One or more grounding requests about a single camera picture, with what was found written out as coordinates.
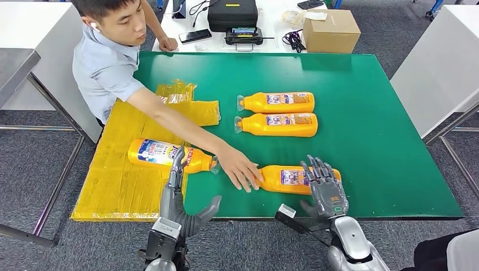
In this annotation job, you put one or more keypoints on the white tissue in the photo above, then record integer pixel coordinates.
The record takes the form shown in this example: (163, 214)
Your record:
(315, 15)

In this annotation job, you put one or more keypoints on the blue post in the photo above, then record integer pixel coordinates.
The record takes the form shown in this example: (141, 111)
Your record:
(338, 3)
(160, 3)

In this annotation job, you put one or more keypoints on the person's right forearm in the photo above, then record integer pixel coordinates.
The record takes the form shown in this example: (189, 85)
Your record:
(194, 134)

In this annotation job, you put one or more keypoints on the blue metal frame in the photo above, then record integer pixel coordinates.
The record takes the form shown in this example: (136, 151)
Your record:
(435, 6)

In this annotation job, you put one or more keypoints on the person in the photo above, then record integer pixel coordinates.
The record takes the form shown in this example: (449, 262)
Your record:
(104, 67)
(464, 254)

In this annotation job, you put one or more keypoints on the black smartphone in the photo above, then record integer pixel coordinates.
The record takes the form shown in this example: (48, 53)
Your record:
(310, 4)
(195, 36)

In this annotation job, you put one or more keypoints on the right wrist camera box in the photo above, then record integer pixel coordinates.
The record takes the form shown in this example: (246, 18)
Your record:
(293, 220)

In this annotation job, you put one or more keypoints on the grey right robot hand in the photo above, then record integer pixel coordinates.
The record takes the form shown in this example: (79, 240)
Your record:
(327, 194)

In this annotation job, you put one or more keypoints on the black carrying case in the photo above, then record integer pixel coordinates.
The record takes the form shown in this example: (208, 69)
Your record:
(232, 15)

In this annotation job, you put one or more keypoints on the person's right hand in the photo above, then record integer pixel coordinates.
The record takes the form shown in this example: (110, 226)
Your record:
(239, 170)

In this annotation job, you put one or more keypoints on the yellow taped board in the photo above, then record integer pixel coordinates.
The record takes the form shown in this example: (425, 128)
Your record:
(112, 194)

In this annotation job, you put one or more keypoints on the dark tablet stand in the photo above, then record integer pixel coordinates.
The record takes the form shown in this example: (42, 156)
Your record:
(179, 8)

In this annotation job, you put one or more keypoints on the person's left forearm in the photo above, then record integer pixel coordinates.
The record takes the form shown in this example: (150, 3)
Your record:
(155, 24)

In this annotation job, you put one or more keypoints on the white desk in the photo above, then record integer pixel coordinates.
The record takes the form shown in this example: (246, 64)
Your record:
(270, 21)

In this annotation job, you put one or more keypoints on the black remote controller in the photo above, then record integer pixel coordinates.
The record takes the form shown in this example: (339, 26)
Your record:
(244, 36)

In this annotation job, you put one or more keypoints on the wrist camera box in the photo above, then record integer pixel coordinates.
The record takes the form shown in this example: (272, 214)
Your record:
(293, 220)
(162, 235)

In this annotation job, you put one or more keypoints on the green table mat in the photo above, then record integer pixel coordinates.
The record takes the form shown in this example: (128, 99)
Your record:
(374, 149)

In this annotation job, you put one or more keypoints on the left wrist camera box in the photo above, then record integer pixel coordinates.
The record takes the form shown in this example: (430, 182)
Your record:
(162, 235)

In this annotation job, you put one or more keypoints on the white table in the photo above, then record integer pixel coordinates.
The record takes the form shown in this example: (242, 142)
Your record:
(22, 26)
(438, 67)

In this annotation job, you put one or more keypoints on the orange detergent bottle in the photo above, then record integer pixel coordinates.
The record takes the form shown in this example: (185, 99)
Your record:
(153, 153)
(277, 179)
(262, 125)
(262, 104)

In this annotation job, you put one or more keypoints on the brown cardboard box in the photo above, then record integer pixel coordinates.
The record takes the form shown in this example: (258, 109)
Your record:
(331, 34)

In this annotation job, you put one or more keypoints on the grey table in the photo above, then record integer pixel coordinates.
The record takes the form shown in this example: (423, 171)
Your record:
(15, 67)

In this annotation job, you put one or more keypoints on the clear plastic bag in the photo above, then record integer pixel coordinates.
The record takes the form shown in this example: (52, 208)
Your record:
(294, 17)

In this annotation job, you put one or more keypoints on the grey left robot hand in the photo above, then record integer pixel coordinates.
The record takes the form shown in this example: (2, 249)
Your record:
(172, 207)

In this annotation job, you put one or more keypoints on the person's left hand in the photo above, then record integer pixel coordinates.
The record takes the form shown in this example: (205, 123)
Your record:
(168, 44)

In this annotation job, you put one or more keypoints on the green item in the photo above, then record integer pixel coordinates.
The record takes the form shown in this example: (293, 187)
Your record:
(328, 3)

